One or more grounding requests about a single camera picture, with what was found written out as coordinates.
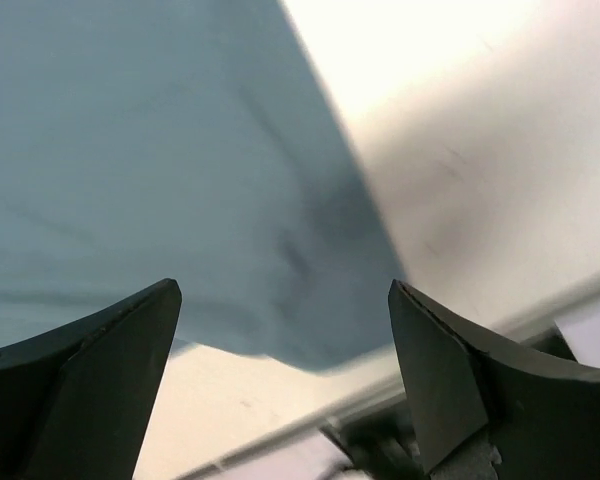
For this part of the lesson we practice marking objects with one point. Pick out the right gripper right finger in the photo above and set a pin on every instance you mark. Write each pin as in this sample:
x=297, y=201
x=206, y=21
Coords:
x=550, y=427

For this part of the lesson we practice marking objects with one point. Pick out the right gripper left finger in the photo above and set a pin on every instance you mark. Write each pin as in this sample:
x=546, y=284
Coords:
x=75, y=402

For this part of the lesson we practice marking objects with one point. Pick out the grey-blue t-shirt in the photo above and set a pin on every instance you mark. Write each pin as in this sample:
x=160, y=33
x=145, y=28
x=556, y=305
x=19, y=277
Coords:
x=142, y=140

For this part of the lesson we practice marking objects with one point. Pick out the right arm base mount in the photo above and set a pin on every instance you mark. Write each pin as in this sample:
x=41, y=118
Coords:
x=370, y=435

